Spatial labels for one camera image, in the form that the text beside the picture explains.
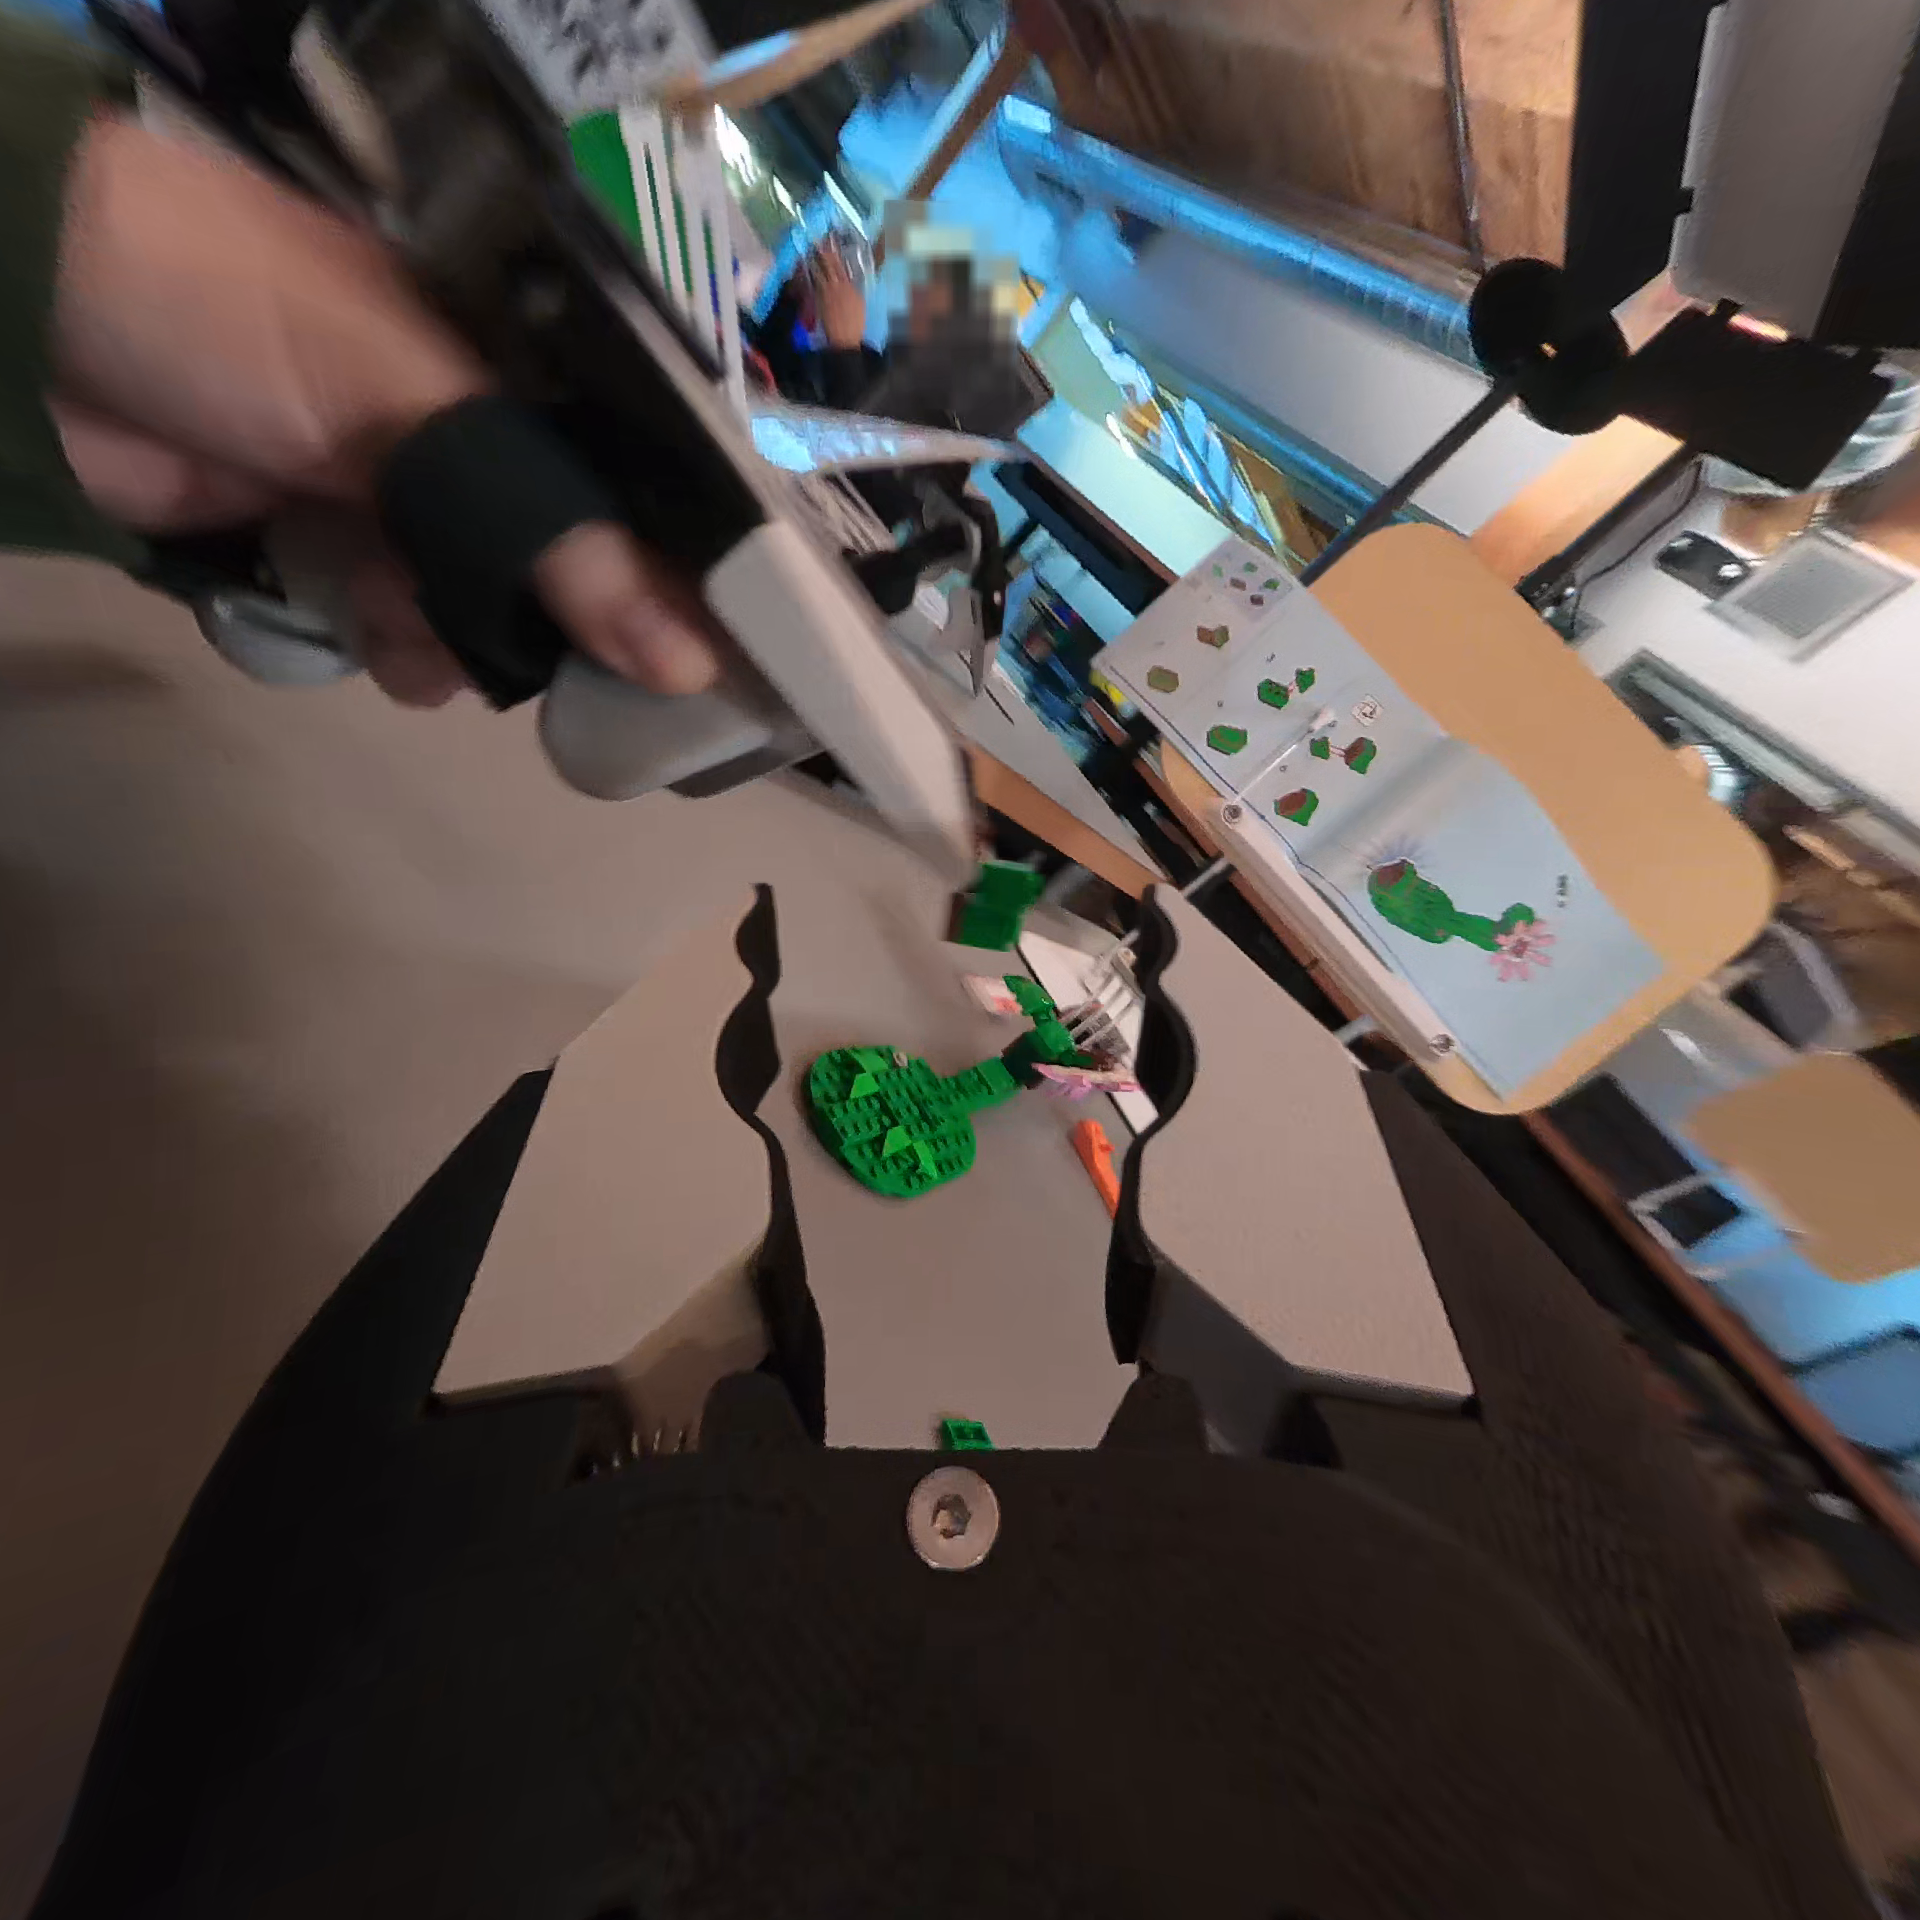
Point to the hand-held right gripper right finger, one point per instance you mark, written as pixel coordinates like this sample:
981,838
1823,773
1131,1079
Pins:
1290,1214

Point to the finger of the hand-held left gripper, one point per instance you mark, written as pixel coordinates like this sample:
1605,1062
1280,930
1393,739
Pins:
840,692
914,437

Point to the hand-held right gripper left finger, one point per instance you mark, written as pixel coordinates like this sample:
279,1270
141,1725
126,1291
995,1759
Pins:
630,1185

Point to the green lego brick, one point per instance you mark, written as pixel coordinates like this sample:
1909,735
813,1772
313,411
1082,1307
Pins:
993,905

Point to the person's left forearm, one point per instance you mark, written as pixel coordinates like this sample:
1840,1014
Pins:
38,226

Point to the green lego plant model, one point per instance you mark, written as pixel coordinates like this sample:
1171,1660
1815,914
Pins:
891,1119

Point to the small green lego plate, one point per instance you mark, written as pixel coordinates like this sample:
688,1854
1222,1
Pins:
966,1434

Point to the lego instruction booklet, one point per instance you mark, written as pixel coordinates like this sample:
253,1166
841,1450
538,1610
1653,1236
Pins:
1350,810

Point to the person's left hand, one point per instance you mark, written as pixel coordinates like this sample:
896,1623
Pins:
225,346

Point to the green plastic bin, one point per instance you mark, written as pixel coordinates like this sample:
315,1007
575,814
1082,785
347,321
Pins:
609,173

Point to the orange brick separator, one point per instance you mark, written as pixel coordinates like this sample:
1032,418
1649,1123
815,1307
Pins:
1098,1163

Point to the wooden-edged grey desk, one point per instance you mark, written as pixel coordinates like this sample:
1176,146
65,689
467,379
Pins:
1066,819

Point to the clear booklet stand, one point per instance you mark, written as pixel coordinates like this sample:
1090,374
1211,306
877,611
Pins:
1103,1019

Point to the white paper sheet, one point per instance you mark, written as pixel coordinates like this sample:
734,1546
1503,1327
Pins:
1059,962

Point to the tan wooden board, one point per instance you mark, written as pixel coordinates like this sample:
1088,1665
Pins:
1815,1172

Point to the ceiling air vent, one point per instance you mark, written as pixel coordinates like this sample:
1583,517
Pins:
1799,593

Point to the black device on rod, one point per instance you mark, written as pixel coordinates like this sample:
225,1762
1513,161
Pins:
1723,399

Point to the silver air duct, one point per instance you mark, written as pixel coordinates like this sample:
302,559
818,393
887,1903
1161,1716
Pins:
1230,241

